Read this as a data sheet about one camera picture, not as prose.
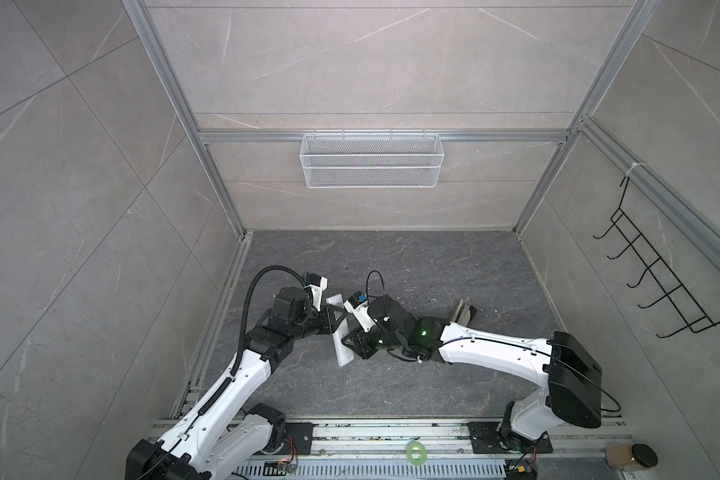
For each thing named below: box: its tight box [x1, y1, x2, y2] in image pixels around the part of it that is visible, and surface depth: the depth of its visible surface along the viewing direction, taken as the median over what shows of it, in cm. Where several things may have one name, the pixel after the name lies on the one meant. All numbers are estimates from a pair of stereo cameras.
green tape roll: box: [406, 440, 427, 466], surface depth 73 cm
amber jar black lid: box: [606, 443, 659, 470], surface depth 65 cm
